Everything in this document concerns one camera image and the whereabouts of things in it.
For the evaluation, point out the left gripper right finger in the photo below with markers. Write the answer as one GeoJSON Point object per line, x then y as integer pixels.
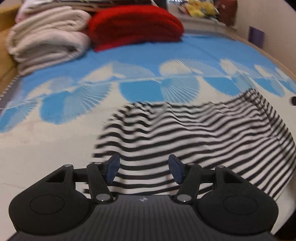
{"type": "Point", "coordinates": [188, 176]}

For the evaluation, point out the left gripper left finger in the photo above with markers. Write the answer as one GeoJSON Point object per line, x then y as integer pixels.
{"type": "Point", "coordinates": [100, 175]}

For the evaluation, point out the striped white hooded garment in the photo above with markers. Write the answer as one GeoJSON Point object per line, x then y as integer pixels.
{"type": "Point", "coordinates": [245, 134]}

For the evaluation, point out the pink white folded clothes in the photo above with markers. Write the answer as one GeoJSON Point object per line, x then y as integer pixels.
{"type": "Point", "coordinates": [33, 6]}

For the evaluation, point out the purple box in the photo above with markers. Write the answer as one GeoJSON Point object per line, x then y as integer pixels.
{"type": "Point", "coordinates": [256, 37]}

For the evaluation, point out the blue white patterned bedspread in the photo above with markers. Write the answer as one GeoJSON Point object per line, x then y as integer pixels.
{"type": "Point", "coordinates": [56, 114]}

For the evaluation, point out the dark red bag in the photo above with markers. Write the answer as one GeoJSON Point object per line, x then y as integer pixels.
{"type": "Point", "coordinates": [227, 11]}

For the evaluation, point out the yellow plush toys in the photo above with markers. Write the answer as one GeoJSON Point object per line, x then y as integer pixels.
{"type": "Point", "coordinates": [200, 9]}

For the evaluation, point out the wooden bed headboard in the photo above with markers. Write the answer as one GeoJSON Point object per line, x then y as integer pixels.
{"type": "Point", "coordinates": [7, 64]}

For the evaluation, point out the cream folded blanket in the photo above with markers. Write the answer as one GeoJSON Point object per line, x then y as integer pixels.
{"type": "Point", "coordinates": [48, 38]}

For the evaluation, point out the red folded blanket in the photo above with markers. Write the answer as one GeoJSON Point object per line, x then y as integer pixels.
{"type": "Point", "coordinates": [125, 25]}

